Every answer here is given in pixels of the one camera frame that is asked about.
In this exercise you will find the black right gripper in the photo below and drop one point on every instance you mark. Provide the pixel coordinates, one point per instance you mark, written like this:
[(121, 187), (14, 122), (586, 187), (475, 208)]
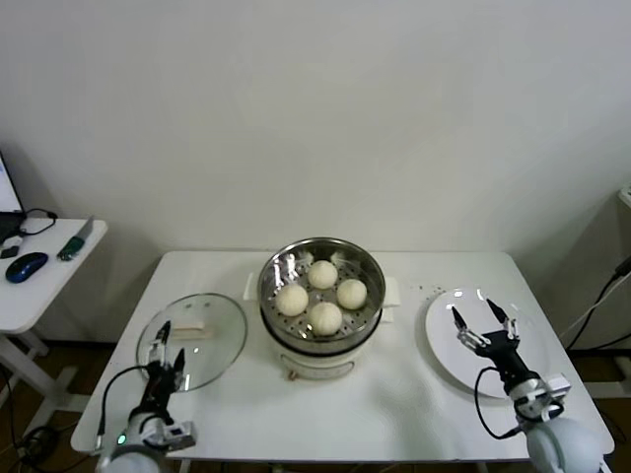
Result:
[(508, 357)]

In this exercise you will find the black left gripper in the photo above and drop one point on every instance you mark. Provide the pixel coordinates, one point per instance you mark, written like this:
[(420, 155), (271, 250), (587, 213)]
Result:
[(160, 389)]

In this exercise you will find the round glass pot lid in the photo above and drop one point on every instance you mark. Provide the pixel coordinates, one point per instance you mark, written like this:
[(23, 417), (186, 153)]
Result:
[(222, 325)]

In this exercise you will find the white steamed baozi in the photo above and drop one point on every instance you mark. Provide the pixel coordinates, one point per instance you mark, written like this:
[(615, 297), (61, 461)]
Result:
[(325, 317), (292, 300), (351, 294), (323, 274)]

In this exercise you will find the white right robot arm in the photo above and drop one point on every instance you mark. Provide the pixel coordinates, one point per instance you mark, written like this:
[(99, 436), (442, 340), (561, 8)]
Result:
[(567, 443)]

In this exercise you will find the stainless steel steamer basket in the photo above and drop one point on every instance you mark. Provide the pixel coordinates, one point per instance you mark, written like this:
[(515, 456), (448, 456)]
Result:
[(276, 276)]

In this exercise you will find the white round plate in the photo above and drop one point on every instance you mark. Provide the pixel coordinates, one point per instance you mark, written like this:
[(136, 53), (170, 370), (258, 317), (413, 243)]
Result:
[(443, 345)]

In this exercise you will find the white side table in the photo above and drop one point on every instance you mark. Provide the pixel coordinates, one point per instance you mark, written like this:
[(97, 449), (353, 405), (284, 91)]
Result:
[(44, 295)]

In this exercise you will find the white electric cooking pot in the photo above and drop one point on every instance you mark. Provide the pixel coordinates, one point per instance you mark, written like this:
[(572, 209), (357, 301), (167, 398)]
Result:
[(315, 367)]

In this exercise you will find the white cabinet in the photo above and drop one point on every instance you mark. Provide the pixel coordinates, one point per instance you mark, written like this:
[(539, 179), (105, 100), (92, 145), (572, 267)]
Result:
[(616, 236)]

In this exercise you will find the blue computer mouse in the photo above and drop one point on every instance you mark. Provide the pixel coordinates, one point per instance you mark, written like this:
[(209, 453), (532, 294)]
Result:
[(27, 266)]

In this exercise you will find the small black flat item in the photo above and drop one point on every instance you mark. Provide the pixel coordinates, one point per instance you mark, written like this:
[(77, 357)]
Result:
[(9, 253)]

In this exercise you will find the small white adapter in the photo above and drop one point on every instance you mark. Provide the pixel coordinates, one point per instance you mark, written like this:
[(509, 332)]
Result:
[(14, 242)]

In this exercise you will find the black laptop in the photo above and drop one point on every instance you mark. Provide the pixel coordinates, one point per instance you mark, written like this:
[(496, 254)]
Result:
[(7, 187)]

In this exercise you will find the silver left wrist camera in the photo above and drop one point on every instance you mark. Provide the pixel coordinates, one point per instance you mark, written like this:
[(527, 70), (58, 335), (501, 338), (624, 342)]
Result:
[(180, 433)]

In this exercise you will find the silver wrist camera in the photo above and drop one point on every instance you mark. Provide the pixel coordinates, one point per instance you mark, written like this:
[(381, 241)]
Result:
[(557, 384), (180, 433)]

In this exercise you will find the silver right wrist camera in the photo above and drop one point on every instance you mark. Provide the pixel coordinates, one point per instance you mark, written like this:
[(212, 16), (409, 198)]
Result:
[(557, 384)]

